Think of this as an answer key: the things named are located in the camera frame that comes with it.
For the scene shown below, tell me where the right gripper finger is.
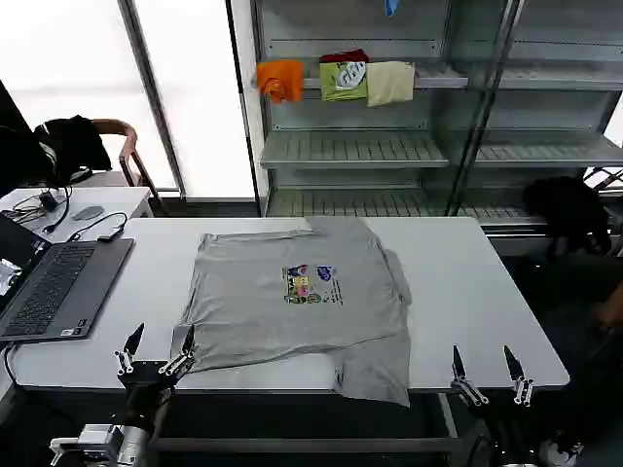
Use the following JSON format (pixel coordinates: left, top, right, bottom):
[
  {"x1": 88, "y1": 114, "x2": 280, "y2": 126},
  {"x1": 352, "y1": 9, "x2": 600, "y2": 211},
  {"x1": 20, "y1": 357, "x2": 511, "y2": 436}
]
[
  {"x1": 502, "y1": 343, "x2": 535, "y2": 409},
  {"x1": 450, "y1": 343, "x2": 491, "y2": 408}
]

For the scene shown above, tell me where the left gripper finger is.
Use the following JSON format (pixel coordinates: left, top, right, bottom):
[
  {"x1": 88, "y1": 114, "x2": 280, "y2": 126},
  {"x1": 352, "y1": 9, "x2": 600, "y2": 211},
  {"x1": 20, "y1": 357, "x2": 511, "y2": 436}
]
[
  {"x1": 114, "y1": 322, "x2": 146, "y2": 377},
  {"x1": 158, "y1": 323, "x2": 196, "y2": 378}
]

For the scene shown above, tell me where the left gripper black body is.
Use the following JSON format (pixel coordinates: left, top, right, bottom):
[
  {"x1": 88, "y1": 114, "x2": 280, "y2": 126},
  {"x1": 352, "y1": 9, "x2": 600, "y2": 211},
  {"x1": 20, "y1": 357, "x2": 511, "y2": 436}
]
[{"x1": 116, "y1": 361, "x2": 176, "y2": 432}]

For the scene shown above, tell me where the grey printed t-shirt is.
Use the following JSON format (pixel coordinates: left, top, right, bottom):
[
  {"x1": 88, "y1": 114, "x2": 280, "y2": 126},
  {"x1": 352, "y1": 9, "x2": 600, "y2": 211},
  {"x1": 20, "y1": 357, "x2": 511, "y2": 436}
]
[{"x1": 170, "y1": 216, "x2": 414, "y2": 409}]

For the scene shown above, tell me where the white work table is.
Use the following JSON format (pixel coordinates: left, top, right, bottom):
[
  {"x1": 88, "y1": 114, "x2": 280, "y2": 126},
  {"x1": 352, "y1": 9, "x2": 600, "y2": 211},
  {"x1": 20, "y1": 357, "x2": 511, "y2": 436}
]
[{"x1": 9, "y1": 216, "x2": 571, "y2": 467}]

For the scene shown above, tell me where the person's white shoe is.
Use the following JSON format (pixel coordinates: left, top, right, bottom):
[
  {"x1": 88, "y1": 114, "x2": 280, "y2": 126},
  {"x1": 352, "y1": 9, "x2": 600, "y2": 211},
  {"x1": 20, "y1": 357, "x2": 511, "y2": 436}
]
[{"x1": 538, "y1": 430, "x2": 585, "y2": 467}]

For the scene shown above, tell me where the dark grey laptop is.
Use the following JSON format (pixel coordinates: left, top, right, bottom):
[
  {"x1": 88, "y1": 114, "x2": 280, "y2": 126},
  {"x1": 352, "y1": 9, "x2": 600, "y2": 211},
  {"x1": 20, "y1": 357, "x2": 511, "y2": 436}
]
[{"x1": 0, "y1": 212, "x2": 136, "y2": 344}]

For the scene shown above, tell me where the person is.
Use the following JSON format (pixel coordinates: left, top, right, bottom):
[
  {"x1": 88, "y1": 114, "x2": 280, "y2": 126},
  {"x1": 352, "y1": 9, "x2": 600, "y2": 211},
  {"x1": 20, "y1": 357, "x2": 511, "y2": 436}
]
[{"x1": 590, "y1": 284, "x2": 623, "y2": 342}]

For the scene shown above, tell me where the grey oval mouse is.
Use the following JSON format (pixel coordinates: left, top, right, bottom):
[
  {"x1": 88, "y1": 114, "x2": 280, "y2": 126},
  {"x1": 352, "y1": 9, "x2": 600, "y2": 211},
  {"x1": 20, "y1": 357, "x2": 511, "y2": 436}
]
[{"x1": 71, "y1": 205, "x2": 105, "y2": 223}]

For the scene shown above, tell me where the silver foil packet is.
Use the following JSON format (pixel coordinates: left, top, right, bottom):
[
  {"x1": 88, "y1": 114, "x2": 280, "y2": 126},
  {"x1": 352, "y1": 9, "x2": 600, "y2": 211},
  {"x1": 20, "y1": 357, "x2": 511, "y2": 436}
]
[{"x1": 0, "y1": 258, "x2": 23, "y2": 296}]

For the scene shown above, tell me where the small white side table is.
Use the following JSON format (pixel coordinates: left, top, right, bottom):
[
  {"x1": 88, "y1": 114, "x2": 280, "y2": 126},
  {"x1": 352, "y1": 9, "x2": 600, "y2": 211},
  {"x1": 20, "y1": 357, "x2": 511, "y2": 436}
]
[{"x1": 0, "y1": 186, "x2": 155, "y2": 244}]

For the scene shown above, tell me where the wooden chair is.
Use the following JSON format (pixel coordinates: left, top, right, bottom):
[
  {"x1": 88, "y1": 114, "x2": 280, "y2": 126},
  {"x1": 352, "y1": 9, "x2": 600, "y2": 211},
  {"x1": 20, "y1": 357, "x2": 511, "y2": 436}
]
[{"x1": 90, "y1": 118, "x2": 169, "y2": 216}]

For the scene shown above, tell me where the black jacket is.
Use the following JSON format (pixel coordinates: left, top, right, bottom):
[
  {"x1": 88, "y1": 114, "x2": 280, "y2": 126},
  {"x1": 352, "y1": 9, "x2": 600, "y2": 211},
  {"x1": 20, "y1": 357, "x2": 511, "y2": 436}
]
[{"x1": 32, "y1": 115, "x2": 113, "y2": 185}]

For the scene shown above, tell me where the black monitor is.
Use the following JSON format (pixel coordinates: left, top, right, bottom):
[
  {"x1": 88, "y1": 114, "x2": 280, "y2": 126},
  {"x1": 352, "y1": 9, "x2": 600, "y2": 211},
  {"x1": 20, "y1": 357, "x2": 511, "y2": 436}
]
[{"x1": 0, "y1": 80, "x2": 55, "y2": 197}]

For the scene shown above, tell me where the metal shelf rack with clothes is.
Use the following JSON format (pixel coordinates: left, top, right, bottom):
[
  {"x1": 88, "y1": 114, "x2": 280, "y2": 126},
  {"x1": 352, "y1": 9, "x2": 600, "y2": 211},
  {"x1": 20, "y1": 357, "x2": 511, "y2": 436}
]
[{"x1": 250, "y1": 0, "x2": 623, "y2": 240}]

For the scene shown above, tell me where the black cable with hub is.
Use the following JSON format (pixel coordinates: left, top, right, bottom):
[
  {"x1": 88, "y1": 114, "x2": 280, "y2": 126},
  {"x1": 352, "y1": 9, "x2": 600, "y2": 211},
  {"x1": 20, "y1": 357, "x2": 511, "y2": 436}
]
[{"x1": 66, "y1": 210, "x2": 129, "y2": 243}]

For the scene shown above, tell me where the black laptop power cable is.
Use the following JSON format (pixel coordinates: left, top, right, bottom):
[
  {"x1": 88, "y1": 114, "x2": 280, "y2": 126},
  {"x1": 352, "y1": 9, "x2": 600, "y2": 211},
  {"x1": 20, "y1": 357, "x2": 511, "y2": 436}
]
[{"x1": 3, "y1": 341, "x2": 23, "y2": 389}]

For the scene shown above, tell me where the black adapter cable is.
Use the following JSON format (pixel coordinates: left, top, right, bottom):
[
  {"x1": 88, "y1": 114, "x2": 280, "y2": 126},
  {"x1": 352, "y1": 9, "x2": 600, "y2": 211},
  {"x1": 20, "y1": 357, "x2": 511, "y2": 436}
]
[{"x1": 0, "y1": 184, "x2": 74, "y2": 234}]

